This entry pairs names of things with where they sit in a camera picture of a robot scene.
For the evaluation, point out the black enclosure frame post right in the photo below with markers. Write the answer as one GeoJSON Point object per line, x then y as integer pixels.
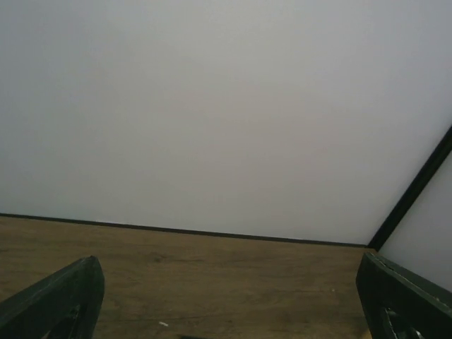
{"type": "Point", "coordinates": [412, 193]}

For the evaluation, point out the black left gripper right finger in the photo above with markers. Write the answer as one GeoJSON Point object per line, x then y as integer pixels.
{"type": "Point", "coordinates": [398, 303]}

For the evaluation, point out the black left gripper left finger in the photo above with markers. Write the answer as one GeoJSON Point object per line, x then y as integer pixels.
{"type": "Point", "coordinates": [65, 304]}

